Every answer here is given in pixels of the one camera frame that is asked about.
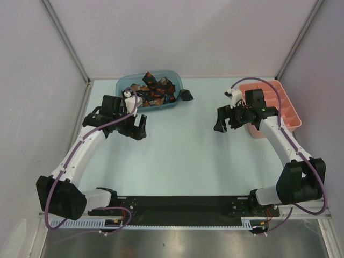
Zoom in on aluminium frame rail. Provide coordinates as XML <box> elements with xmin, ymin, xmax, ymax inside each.
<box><xmin>37</xmin><ymin>200</ymin><xmax>333</xmax><ymax>220</ymax></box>

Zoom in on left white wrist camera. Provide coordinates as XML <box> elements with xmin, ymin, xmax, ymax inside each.
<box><xmin>123</xmin><ymin>91</ymin><xmax>142</xmax><ymax>116</ymax></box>

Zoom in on dark navy patterned tie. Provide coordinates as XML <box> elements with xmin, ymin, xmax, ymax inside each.
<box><xmin>164</xmin><ymin>89</ymin><xmax>194</xmax><ymax>104</ymax></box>

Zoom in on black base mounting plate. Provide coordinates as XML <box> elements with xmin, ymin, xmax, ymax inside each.
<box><xmin>109</xmin><ymin>196</ymin><xmax>280</xmax><ymax>227</ymax></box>

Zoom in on blue plastic tub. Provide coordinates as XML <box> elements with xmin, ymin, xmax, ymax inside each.
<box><xmin>115</xmin><ymin>70</ymin><xmax>193</xmax><ymax>111</ymax></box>

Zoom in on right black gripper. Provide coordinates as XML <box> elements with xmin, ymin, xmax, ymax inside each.
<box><xmin>214</xmin><ymin>101</ymin><xmax>252</xmax><ymax>133</ymax></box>

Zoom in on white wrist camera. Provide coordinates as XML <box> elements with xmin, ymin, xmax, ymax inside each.
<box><xmin>225</xmin><ymin>88</ymin><xmax>244</xmax><ymax>108</ymax></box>
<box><xmin>123</xmin><ymin>91</ymin><xmax>142</xmax><ymax>116</ymax></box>

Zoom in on brown grey floral tie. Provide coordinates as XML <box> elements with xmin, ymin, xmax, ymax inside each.
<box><xmin>131</xmin><ymin>84</ymin><xmax>165</xmax><ymax>108</ymax></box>

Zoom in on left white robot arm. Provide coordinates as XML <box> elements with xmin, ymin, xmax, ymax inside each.
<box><xmin>36</xmin><ymin>91</ymin><xmax>147</xmax><ymax>220</ymax></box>

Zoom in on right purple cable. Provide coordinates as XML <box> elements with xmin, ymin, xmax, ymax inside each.
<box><xmin>230</xmin><ymin>77</ymin><xmax>329</xmax><ymax>237</ymax></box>

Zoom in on purple cable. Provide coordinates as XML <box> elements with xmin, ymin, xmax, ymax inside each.
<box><xmin>44</xmin><ymin>92</ymin><xmax>140</xmax><ymax>237</ymax></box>
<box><xmin>230</xmin><ymin>77</ymin><xmax>329</xmax><ymax>237</ymax></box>

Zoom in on pink divided organizer tray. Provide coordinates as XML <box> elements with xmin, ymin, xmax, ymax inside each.
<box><xmin>239</xmin><ymin>80</ymin><xmax>302</xmax><ymax>133</ymax></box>

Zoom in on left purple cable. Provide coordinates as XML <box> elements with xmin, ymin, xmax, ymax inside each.
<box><xmin>44</xmin><ymin>92</ymin><xmax>140</xmax><ymax>237</ymax></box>

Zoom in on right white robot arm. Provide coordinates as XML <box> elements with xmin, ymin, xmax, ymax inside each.
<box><xmin>214</xmin><ymin>89</ymin><xmax>328</xmax><ymax>216</ymax></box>

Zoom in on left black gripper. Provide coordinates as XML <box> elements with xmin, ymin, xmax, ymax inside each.
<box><xmin>113</xmin><ymin>106</ymin><xmax>146</xmax><ymax>140</ymax></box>

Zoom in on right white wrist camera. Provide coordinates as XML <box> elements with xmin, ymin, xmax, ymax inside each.
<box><xmin>225</xmin><ymin>88</ymin><xmax>244</xmax><ymax>108</ymax></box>

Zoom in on black tie orange flowers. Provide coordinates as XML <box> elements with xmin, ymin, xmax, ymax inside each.
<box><xmin>142</xmin><ymin>72</ymin><xmax>176</xmax><ymax>101</ymax></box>

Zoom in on white slotted cable duct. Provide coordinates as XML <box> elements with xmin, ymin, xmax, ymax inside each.
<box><xmin>60</xmin><ymin>218</ymin><xmax>267</xmax><ymax>230</ymax></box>

